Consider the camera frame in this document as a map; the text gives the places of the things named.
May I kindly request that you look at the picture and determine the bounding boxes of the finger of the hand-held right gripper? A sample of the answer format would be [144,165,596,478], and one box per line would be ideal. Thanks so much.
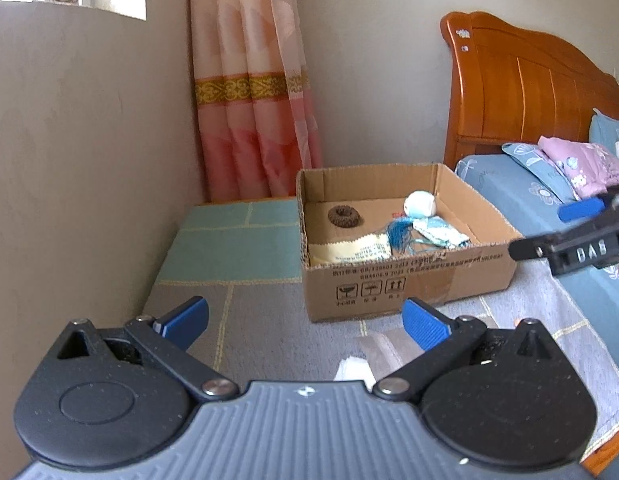
[558,194,619,223]
[508,225,598,262]

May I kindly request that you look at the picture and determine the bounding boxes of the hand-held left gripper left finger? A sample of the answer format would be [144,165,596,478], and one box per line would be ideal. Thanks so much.
[56,296,240,404]

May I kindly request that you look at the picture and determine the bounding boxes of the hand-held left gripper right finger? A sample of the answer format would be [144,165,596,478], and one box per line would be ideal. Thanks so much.
[372,298,565,404]

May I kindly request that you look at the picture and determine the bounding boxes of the small grey pouch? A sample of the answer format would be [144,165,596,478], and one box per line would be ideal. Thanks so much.
[357,332,426,377]

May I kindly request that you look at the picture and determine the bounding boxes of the cardboard box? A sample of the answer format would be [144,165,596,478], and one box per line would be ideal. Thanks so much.
[295,162,525,324]

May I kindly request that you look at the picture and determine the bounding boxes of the white cloth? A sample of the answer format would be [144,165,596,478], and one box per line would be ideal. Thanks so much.
[334,355,378,384]

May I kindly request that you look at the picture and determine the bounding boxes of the blue white sachet with tassel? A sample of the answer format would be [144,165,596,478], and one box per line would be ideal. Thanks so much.
[387,215,473,257]

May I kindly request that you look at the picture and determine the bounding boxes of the pale yellow cloth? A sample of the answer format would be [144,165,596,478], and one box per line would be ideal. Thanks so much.
[309,237,393,267]

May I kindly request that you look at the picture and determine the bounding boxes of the light blue plush toy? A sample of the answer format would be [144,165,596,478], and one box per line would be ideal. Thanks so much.
[404,190,437,219]

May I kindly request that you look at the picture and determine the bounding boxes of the brown scrunchie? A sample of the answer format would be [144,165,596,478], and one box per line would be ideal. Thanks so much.
[327,206,359,230]

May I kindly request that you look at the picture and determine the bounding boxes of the pink floral quilt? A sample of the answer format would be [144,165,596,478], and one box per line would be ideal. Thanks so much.
[538,135,619,200]

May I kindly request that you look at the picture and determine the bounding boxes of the blue floral bedsheet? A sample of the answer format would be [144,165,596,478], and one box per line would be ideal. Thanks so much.
[454,152,619,361]

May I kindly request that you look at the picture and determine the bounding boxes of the blue floral pillow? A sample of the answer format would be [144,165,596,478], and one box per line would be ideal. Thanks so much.
[502,141,581,206]

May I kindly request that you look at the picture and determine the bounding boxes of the plain blue pillow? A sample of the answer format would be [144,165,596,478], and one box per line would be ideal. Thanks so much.
[588,109,619,149]

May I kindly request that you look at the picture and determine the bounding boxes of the wooden bed headboard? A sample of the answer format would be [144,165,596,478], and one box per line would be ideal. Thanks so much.
[440,10,619,171]

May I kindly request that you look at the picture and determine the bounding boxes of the pink patterned curtain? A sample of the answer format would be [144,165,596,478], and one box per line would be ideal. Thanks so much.
[189,0,324,204]

